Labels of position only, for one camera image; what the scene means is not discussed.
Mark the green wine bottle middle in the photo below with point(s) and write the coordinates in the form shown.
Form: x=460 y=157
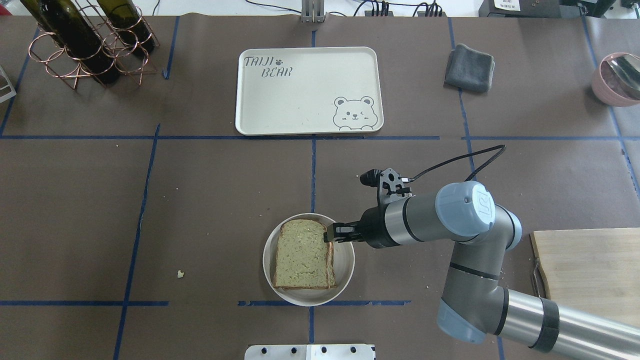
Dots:
x=63 y=19

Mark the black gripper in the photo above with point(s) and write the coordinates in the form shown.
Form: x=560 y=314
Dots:
x=372 y=227

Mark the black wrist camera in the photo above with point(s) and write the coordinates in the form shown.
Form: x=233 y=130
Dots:
x=390 y=185

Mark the white bowl plate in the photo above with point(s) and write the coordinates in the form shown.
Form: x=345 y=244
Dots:
x=343 y=265

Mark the cream bear tray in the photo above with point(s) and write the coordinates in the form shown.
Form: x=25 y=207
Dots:
x=308 y=90

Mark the black box device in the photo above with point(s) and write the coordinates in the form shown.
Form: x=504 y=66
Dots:
x=520 y=9

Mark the aluminium frame post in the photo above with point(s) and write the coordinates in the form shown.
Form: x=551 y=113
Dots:
x=313 y=11

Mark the copper wire bottle rack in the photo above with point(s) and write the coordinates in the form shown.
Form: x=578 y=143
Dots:
x=51 y=54

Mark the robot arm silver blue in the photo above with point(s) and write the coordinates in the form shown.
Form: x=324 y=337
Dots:
x=472 y=303

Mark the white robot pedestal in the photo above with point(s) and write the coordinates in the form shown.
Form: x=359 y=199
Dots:
x=348 y=351

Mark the pink bowl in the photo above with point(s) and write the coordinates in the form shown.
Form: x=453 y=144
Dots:
x=605 y=86

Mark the white wire cup rack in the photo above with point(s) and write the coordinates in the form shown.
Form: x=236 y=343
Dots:
x=7 y=89

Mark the grey folded cloth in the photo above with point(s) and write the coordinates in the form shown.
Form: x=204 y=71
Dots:
x=469 y=69

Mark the green wine bottle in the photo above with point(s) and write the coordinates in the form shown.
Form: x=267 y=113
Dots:
x=123 y=15
x=63 y=19

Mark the bread slice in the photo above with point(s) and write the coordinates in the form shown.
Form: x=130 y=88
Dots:
x=303 y=260

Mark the wooden cutting board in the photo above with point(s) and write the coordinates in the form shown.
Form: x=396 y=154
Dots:
x=594 y=270

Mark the green wine bottle back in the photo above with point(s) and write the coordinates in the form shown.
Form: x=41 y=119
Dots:
x=123 y=15

